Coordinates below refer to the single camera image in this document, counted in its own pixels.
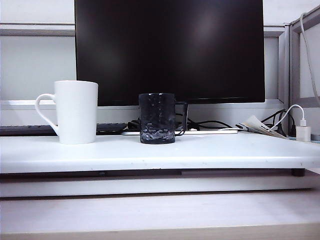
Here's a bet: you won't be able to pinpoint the black textured glass cup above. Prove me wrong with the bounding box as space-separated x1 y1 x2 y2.
138 92 189 145

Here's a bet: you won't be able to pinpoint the black power adapter brick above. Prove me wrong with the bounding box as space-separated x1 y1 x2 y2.
126 118 141 132

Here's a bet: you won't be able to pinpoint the white raised desk board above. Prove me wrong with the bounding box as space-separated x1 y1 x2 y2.
0 131 314 176

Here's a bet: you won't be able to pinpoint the black AOC computer monitor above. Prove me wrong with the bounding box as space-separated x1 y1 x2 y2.
74 0 266 107

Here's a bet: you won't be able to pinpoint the white ceramic mug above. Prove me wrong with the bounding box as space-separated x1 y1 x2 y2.
34 79 99 145

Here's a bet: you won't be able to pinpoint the folded paper booklet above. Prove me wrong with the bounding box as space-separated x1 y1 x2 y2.
236 114 296 140

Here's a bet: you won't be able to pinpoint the black computer keyboard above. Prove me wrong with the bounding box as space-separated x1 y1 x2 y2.
0 122 128 137

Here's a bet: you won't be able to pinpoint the white USB charger plug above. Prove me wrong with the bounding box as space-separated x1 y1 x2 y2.
295 119 312 143

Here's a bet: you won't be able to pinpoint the black monitor cable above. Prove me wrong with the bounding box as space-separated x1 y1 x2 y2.
186 119 238 132

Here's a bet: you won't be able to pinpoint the black power plug cables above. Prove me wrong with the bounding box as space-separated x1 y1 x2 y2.
261 108 297 135

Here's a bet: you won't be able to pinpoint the white charger cable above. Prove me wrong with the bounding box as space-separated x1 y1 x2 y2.
271 104 306 131

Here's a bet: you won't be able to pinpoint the grey cubicle partition frame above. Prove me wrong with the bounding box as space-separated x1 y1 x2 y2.
263 4 320 109

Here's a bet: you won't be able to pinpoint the grey wall rail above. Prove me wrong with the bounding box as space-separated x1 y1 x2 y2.
0 22 76 37

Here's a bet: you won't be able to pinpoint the white hanging cable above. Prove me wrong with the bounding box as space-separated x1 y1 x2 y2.
299 12 320 106

